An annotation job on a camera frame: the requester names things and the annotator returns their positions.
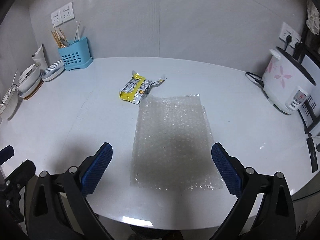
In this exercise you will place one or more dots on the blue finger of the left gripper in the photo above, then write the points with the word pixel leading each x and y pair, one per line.
pixel 6 153

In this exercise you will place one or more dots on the white pink rice cooker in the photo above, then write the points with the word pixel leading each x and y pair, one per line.
pixel 286 83

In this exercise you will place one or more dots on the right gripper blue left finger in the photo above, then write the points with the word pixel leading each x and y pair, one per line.
pixel 93 168

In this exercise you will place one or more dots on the blue utensil holder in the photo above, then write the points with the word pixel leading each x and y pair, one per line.
pixel 77 55

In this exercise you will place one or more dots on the left wall socket pair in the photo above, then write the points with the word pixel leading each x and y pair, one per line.
pixel 62 15

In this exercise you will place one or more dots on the hanging white cloth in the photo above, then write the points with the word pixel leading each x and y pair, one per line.
pixel 312 21

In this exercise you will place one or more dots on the white microwave oven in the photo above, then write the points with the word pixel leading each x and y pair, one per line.
pixel 309 112

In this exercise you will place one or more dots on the right wall socket pair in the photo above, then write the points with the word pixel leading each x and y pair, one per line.
pixel 286 31

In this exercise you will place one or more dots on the blue patterned plate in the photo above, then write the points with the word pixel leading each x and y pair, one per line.
pixel 53 71

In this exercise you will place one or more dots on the wooden round coaster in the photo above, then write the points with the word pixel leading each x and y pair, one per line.
pixel 27 95

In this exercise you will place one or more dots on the clear bubble wrap sheet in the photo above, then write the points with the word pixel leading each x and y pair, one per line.
pixel 172 146

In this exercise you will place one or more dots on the white bowl with spoon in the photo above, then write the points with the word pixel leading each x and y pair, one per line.
pixel 9 101

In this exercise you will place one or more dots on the stacked white bowls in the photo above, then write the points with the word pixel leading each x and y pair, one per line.
pixel 29 79

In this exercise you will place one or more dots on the yellow silver snack wrapper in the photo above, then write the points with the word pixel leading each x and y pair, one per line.
pixel 137 87

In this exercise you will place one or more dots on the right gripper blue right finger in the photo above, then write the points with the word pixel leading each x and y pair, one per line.
pixel 227 167

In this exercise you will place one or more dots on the wall socket pair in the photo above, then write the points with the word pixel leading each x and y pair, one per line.
pixel 286 31
pixel 62 15

